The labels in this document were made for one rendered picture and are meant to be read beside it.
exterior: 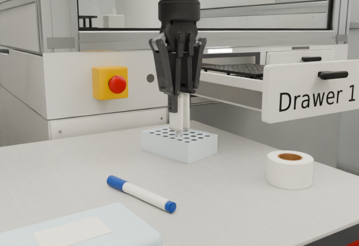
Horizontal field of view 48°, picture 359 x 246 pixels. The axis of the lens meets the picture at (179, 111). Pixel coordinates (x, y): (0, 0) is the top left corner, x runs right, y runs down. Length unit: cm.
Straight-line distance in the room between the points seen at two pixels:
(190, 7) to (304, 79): 28
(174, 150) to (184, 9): 25
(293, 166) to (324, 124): 86
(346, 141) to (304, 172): 246
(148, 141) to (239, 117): 46
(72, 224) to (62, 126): 53
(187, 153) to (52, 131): 35
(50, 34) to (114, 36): 14
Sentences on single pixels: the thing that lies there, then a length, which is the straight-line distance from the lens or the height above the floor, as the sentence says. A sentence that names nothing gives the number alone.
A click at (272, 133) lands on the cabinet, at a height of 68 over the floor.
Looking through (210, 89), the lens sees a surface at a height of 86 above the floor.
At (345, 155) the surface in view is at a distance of 310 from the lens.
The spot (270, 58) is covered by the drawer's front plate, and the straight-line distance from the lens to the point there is 121.
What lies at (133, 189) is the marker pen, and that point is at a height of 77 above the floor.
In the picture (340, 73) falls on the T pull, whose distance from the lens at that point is 85.
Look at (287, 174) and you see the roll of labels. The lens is 62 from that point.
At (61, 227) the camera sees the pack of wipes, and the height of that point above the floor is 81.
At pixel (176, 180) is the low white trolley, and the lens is 64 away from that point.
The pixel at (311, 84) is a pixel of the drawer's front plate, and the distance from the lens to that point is 85.
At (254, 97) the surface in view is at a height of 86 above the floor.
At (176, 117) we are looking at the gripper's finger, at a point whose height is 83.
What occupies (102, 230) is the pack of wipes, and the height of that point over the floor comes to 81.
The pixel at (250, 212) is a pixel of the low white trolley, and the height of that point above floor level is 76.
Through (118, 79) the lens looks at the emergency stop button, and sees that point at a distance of 88.
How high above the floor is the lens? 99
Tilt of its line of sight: 12 degrees down
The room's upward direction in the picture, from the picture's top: straight up
